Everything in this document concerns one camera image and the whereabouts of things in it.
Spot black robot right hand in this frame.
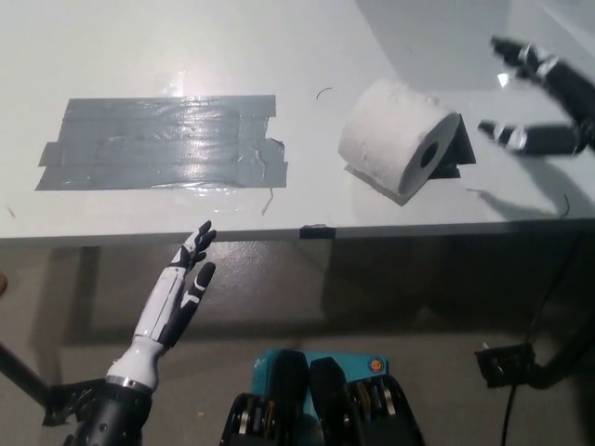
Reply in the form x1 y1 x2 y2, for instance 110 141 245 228
477 34 595 158

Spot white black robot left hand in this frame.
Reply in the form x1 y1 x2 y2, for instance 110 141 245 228
105 220 218 389

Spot white toilet paper roll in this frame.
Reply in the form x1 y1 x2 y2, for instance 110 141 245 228
337 77 461 206

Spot black ribbed robot body blocks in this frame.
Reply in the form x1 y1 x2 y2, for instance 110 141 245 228
220 350 424 446

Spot teal robot body top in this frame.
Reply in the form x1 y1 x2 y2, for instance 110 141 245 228
250 348 391 419

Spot black tape square patch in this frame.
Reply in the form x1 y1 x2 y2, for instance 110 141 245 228
434 113 478 180

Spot black floor tape patch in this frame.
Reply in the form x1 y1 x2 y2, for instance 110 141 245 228
43 378 108 427

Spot black slanted pole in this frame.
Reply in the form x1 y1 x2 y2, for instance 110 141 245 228
0 341 50 405

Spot small black tape piece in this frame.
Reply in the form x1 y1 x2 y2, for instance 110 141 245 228
300 223 337 241

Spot grey duct tape patch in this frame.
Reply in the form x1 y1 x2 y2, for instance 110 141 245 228
34 95 289 191

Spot thin black cable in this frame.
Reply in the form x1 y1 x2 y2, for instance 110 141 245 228
501 234 580 446

